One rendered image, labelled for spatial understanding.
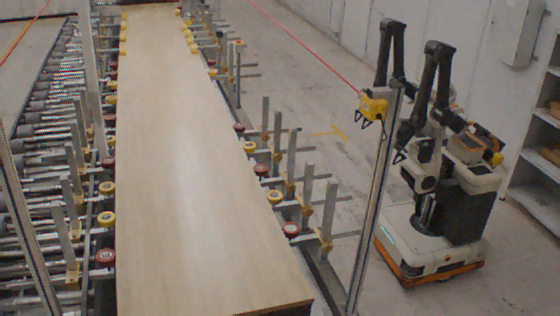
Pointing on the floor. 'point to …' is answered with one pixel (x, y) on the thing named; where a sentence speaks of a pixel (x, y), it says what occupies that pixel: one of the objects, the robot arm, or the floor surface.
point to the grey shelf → (543, 200)
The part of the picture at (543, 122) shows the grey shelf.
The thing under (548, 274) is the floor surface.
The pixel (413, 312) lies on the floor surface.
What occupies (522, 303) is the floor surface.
